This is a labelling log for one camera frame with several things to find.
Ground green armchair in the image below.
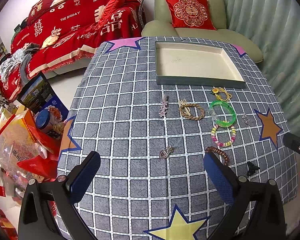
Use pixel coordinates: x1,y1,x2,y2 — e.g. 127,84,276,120
142,0,263,63

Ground pink yellow beaded bracelet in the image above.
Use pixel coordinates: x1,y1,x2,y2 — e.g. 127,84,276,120
211,124,237,148

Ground brown wooden bead bracelet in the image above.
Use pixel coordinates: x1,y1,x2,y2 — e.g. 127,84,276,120
205,146,230,166

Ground red embroidered cushion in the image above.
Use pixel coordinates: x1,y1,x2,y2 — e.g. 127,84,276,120
166,0,217,30

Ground grey crumpled clothes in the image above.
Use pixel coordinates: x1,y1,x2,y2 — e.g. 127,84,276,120
0,43,41,85

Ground blue lid jar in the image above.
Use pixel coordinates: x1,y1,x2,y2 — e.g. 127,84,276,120
35,109,53,133

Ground grey jewelry tray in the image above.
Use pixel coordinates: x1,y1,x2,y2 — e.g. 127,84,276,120
155,41,246,88

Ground red sofa cover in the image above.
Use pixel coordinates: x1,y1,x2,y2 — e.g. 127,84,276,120
0,0,142,102

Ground small silver pendant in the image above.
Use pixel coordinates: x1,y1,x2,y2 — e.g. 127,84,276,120
242,114,250,126

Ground silver heart pendant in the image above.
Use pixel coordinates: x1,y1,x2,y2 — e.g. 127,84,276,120
159,146,174,159

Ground star rhinestone hair clip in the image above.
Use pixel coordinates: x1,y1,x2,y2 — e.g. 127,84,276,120
159,95,168,118

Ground green translucent bangle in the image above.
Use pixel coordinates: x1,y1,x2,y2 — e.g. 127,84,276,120
209,100,237,128

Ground braided rope bracelet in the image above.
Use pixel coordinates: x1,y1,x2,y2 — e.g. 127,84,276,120
179,103,206,121

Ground red pillow on sofa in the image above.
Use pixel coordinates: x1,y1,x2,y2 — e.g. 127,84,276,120
27,0,54,26

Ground grey checked tablecloth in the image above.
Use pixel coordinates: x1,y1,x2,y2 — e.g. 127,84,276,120
58,37,298,239

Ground dark picture box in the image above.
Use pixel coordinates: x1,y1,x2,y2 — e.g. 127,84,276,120
17,72,56,114

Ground black claw hair clip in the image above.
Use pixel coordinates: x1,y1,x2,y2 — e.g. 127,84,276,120
247,161,260,177

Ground orange red gift bag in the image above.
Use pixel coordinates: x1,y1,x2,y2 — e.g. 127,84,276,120
0,110,61,184

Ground yellow sunflower cord bracelet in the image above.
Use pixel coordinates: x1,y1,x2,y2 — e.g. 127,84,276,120
212,87,232,103

